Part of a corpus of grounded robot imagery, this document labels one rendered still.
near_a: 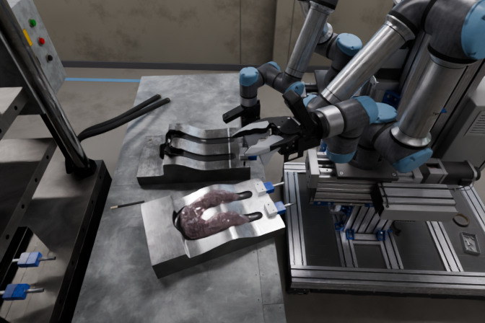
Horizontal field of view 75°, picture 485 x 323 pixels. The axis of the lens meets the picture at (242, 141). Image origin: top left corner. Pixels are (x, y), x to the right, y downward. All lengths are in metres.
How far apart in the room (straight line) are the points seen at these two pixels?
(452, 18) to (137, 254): 1.21
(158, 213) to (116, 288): 0.28
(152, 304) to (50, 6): 3.21
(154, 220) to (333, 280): 1.06
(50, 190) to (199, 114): 0.80
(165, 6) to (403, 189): 2.76
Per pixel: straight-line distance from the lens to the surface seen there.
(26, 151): 1.51
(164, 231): 1.22
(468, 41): 0.87
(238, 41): 3.48
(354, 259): 1.99
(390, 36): 0.94
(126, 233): 1.39
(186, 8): 3.40
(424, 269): 2.14
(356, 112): 0.80
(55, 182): 1.71
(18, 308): 1.38
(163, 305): 1.23
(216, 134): 1.55
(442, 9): 0.91
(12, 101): 1.33
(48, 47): 1.71
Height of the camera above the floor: 1.95
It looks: 45 degrees down
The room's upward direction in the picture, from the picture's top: straight up
